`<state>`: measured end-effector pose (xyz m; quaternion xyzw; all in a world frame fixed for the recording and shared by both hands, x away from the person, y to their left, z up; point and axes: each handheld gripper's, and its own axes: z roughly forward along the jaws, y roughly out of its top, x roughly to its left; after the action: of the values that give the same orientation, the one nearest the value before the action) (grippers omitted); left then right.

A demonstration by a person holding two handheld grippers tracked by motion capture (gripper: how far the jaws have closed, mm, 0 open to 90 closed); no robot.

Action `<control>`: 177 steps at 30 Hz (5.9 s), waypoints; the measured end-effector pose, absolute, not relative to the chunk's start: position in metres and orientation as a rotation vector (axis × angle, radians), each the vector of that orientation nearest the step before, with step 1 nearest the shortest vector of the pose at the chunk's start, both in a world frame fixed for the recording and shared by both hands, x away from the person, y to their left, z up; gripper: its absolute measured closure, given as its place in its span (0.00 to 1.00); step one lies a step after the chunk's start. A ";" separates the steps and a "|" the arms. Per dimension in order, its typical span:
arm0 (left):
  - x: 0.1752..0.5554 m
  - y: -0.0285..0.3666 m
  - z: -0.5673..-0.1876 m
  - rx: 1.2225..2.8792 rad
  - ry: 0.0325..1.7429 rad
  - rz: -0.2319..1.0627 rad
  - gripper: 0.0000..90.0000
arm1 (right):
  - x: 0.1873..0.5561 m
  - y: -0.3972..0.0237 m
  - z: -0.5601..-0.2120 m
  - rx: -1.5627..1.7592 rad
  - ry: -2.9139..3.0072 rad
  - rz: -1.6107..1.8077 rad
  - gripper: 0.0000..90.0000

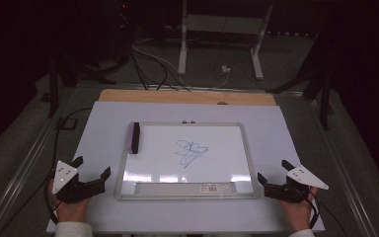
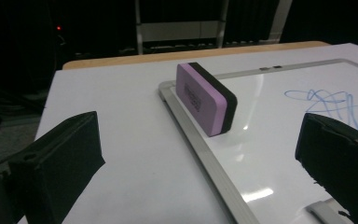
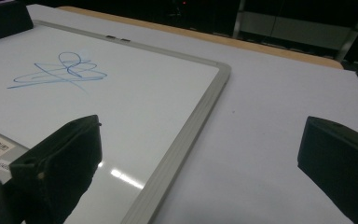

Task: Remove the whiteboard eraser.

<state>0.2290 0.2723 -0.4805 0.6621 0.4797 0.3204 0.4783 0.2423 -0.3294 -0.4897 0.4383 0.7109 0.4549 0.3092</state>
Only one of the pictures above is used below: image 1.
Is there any person's left hand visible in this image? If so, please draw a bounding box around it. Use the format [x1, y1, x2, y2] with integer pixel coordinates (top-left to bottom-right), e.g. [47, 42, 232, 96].
[47, 183, 92, 224]

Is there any white cable with plug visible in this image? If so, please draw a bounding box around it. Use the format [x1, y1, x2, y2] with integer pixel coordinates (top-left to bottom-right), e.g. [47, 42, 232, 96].
[131, 43, 232, 90]

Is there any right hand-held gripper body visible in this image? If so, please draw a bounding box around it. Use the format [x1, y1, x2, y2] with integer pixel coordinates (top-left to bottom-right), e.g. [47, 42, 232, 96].
[265, 164, 330, 204]

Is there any large white table sheet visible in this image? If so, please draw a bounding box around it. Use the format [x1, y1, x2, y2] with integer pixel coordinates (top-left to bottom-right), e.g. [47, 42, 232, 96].
[45, 100, 326, 235]

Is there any right hand-held gripper black cable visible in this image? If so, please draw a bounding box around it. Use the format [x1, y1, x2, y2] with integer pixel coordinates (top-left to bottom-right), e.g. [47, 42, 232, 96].
[305, 193, 347, 237]

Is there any purple and black whiteboard eraser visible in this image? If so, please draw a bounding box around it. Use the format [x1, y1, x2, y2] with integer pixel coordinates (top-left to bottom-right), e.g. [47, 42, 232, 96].
[127, 121, 141, 155]

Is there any white metal stand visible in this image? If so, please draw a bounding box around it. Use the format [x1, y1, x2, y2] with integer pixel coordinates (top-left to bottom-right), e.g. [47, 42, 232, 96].
[177, 0, 274, 81]

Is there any silver framed whiteboard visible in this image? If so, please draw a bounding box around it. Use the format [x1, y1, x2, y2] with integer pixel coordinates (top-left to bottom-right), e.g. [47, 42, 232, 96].
[114, 121, 261, 201]

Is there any dark equipment rack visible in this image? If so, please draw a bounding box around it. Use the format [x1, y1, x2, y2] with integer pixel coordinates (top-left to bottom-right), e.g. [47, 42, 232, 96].
[88, 0, 136, 67]

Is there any black tripod stand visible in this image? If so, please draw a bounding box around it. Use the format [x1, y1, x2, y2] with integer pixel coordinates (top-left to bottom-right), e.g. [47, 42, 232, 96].
[265, 33, 336, 131]
[47, 55, 117, 119]

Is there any long black floor cable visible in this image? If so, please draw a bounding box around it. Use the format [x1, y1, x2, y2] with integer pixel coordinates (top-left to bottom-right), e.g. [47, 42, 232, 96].
[0, 107, 94, 237]

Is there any person's right hand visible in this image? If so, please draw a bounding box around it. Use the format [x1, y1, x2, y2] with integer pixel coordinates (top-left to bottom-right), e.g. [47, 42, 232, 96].
[279, 188, 320, 233]

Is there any hand-held gripper black cable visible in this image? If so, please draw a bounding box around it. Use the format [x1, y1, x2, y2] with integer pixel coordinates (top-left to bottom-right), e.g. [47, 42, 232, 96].
[305, 193, 347, 237]
[43, 169, 62, 226]

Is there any metal floor rail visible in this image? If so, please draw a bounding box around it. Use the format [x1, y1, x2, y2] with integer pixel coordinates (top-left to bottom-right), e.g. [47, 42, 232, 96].
[308, 98, 379, 237]
[0, 86, 80, 237]
[75, 81, 305, 98]

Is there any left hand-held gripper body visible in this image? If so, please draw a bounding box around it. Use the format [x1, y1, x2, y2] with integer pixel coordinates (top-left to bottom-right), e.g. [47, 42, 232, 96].
[51, 160, 94, 204]

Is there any left hand-held gripper black cable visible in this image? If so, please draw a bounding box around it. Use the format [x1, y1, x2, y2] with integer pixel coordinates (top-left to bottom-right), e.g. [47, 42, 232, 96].
[43, 169, 62, 226]

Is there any black square floor plate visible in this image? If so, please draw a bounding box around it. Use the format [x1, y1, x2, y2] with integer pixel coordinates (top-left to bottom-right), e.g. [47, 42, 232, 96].
[56, 118, 79, 131]

